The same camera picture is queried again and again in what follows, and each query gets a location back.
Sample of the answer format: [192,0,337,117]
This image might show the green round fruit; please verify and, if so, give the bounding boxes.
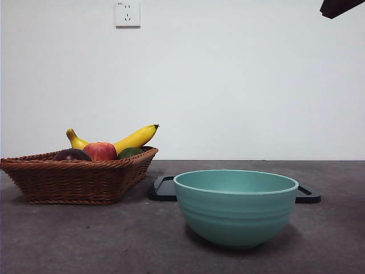
[117,146,144,159]

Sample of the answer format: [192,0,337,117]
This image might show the red yellow peach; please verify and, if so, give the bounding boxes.
[83,142,118,161]

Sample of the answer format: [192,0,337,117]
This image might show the black rectangular tray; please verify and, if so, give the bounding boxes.
[148,175,322,204]

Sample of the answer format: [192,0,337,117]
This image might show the brown wicker basket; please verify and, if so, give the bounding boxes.
[0,146,159,206]

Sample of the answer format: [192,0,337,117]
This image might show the dark red plum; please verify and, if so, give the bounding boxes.
[53,148,94,162]

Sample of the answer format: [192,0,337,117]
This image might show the yellow banana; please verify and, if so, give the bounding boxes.
[66,123,160,156]

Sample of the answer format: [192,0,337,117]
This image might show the white wall socket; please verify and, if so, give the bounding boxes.
[115,0,141,29]

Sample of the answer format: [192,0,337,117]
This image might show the teal ribbed bowl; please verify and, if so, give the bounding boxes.
[173,169,299,249]

